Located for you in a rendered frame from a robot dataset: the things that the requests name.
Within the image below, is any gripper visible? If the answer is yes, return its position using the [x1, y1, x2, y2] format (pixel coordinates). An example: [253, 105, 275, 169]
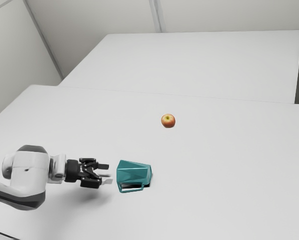
[64, 157, 114, 189]

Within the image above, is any teal faceted mug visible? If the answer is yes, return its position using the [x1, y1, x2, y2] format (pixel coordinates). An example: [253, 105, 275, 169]
[116, 159, 153, 194]

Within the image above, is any red yellow apple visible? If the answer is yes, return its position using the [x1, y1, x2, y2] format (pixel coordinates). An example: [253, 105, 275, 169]
[160, 113, 176, 129]

